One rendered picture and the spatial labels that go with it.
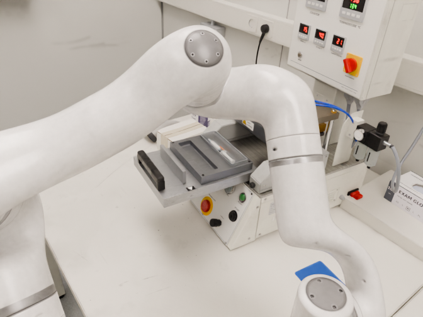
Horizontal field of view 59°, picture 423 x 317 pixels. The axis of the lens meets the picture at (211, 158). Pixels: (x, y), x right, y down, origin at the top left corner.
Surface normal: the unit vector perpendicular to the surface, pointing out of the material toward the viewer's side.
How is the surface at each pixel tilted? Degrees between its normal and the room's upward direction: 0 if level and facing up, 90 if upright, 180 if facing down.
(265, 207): 90
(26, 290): 51
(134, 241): 0
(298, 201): 57
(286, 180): 65
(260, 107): 82
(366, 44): 90
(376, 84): 90
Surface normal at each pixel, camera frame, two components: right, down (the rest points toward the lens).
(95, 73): 0.60, 0.46
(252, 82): -0.64, -0.25
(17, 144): 0.39, -0.45
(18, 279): 0.64, -0.44
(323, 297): 0.05, -0.84
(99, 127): 0.26, 0.10
